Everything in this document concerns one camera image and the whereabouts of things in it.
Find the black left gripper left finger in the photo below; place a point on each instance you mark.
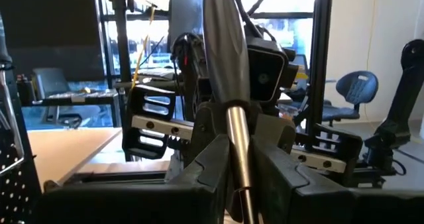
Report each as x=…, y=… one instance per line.
x=149, y=204

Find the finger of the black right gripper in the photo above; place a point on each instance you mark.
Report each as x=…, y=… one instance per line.
x=275, y=131
x=210, y=128

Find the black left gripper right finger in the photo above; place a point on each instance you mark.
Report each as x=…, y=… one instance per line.
x=331, y=207

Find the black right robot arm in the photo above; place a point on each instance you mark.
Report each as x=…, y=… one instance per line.
x=193, y=85

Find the black jointed support arm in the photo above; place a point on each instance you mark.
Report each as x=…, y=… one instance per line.
x=401, y=101

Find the blue lab stool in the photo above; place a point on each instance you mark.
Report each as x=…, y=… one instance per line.
x=357, y=86

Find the light wooden desk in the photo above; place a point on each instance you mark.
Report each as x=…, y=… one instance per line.
x=66, y=151

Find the black equipment cart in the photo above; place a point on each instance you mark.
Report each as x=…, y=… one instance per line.
x=66, y=99

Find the grey office chair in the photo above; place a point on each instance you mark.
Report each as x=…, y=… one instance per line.
x=49, y=81

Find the black metal pegboard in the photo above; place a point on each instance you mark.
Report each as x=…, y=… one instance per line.
x=13, y=191

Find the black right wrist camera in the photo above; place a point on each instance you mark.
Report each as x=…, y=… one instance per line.
x=265, y=78

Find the chrome tool holder rail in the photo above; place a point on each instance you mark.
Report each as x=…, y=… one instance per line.
x=15, y=131

